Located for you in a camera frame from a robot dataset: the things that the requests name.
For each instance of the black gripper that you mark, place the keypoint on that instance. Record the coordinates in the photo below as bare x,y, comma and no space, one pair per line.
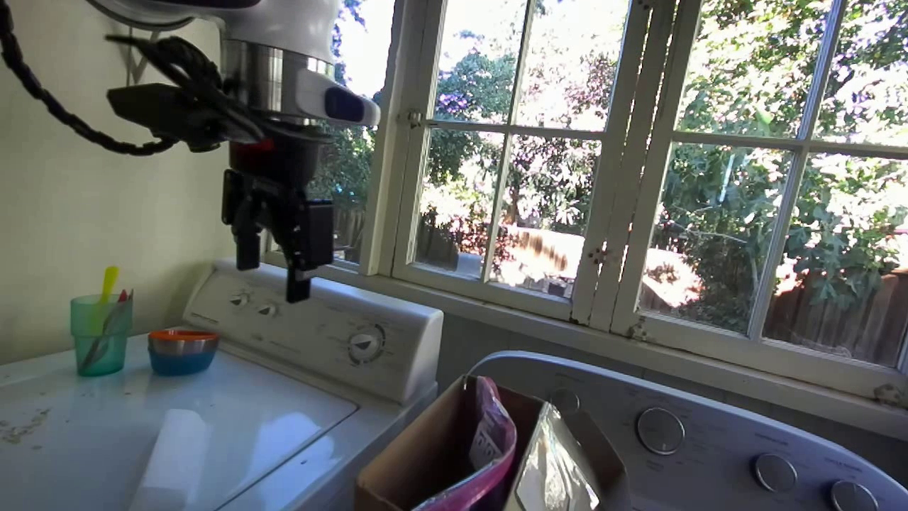
264,188

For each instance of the orange Tide detergent box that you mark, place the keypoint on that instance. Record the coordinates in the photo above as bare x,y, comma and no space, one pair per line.
430,452

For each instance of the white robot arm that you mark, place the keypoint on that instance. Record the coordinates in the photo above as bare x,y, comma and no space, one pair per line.
259,77

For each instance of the white washing machine left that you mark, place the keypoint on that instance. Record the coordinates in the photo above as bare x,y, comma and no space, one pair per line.
294,404

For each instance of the orange and blue bowl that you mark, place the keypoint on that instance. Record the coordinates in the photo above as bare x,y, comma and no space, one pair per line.
182,351

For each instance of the yellow plastic spoon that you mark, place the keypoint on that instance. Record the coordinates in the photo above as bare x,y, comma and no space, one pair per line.
107,289

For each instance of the teal plastic cup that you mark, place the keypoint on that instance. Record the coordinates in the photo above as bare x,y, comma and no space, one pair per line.
117,330

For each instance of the pink plastic bag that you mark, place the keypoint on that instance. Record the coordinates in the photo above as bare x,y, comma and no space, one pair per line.
550,473

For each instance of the white window frame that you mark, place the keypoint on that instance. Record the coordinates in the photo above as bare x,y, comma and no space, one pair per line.
709,177

